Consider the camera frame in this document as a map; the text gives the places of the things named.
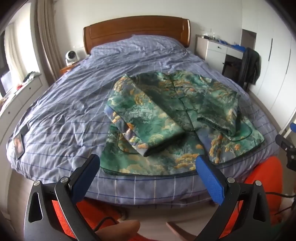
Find dark hanging jacket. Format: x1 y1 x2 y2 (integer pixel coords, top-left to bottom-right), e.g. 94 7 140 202
238 47 260 90

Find wooden nightstand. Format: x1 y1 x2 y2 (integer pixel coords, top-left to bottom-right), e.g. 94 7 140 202
59 62 80 76

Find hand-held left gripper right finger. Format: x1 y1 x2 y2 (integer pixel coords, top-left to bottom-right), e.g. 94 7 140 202
195 155 271 241

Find beige curtain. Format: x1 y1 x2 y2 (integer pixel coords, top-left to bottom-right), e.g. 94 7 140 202
37 0 60 81

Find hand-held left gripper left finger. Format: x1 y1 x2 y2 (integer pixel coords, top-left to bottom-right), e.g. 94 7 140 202
24 153 100 241

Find white desk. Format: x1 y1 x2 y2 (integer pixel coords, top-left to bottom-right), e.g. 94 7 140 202
195 34 245 75

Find person's orange trousers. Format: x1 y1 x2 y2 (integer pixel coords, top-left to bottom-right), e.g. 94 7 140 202
52 156 296 241

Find small white fan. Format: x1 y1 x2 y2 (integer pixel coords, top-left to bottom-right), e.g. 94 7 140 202
65 50 80 65

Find bed with purple plaid duvet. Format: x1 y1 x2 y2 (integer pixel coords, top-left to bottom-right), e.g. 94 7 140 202
6 35 280 205

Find wooden headboard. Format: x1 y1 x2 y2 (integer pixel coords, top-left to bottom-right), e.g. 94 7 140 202
83 19 191 55

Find white wardrobe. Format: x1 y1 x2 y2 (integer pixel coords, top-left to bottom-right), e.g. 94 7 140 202
242 0 296 130

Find phone with photo case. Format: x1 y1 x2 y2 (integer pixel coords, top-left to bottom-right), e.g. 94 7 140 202
13 133 25 159

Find black cable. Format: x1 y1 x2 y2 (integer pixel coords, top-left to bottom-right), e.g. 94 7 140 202
265 191 296 198
91 216 121 233

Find white crumpled cloth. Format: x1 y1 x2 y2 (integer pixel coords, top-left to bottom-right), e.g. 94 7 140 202
23 72 41 81

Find green printed jacket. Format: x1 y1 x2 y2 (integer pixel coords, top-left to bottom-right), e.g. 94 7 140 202
100 71 265 176

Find white window cabinet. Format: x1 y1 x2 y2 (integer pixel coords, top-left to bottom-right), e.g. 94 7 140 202
0 74 50 149

